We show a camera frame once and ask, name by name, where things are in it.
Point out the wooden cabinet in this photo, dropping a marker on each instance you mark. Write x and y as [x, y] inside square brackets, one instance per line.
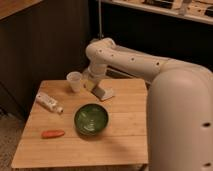
[9, 7]

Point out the metal pole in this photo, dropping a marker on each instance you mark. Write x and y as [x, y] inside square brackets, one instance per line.
[100, 19]

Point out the white plastic bottle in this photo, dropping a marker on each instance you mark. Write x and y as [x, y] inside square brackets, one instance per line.
[48, 102]

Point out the white shelf with items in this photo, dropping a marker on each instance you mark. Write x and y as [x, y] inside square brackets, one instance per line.
[194, 10]

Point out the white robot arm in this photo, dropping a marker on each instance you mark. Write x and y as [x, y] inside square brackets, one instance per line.
[179, 104]

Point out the orange carrot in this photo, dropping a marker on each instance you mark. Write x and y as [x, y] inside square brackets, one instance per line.
[52, 134]

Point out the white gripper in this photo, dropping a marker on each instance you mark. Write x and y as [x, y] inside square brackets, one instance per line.
[91, 80]

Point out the green ceramic bowl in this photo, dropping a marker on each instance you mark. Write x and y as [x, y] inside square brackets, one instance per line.
[91, 119]

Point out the white ceramic cup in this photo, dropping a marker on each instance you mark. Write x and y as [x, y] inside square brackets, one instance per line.
[74, 79]

